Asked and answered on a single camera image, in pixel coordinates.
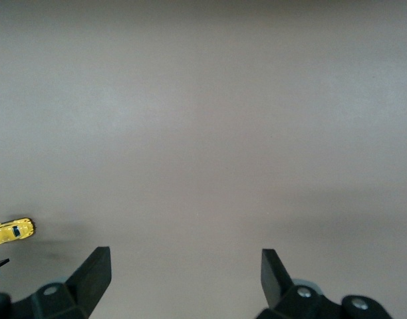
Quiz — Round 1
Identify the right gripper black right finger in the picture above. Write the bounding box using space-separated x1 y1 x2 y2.
256 248 344 319

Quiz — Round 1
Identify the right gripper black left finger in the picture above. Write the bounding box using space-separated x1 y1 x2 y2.
10 246 111 319

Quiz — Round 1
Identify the yellow toy beetle car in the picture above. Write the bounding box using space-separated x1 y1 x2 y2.
0 217 37 246

